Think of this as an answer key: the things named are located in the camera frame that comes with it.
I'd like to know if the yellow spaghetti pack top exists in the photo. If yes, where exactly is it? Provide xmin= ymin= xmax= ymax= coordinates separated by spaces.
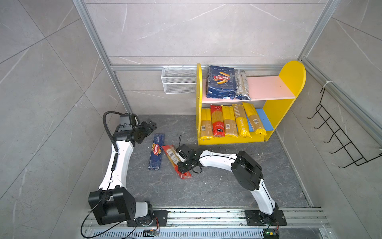
xmin=200 ymin=108 xmax=213 ymax=140

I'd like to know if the red blue spaghetti pack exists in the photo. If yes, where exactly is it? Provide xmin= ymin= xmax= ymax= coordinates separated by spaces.
xmin=162 ymin=145 xmax=192 ymax=179

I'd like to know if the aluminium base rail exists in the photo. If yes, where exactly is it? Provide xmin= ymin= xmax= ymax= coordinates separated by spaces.
xmin=81 ymin=208 xmax=336 ymax=239

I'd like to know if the dark label spaghetti pack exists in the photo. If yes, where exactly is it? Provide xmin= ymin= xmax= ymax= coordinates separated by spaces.
xmin=235 ymin=69 xmax=252 ymax=101

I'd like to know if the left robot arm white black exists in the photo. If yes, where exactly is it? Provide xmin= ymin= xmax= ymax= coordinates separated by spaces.
xmin=88 ymin=111 xmax=157 ymax=226

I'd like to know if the blue Barilla pasta bag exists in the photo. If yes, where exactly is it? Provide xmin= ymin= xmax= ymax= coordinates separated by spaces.
xmin=206 ymin=65 xmax=236 ymax=100

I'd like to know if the blue Barilla spaghetti box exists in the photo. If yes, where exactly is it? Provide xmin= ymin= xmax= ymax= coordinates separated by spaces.
xmin=148 ymin=133 xmax=165 ymax=170

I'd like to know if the yellow pink blue shelf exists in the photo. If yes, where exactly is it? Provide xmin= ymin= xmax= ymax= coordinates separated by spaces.
xmin=196 ymin=61 xmax=306 ymax=145

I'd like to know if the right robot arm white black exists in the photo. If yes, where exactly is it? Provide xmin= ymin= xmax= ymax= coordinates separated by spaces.
xmin=176 ymin=144 xmax=287 ymax=226

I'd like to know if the black wire hook rack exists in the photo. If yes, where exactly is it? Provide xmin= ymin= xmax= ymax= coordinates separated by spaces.
xmin=307 ymin=88 xmax=382 ymax=169

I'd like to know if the yellow spaghetti pack barcode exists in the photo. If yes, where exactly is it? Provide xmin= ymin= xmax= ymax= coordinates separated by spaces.
xmin=222 ymin=106 xmax=238 ymax=137

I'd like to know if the white wire mesh basket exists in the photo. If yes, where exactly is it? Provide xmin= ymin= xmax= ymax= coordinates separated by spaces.
xmin=161 ymin=66 xmax=201 ymax=94

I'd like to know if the yellow spaghetti pack white lettering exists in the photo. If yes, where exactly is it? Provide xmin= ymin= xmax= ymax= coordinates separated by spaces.
xmin=232 ymin=104 xmax=252 ymax=138

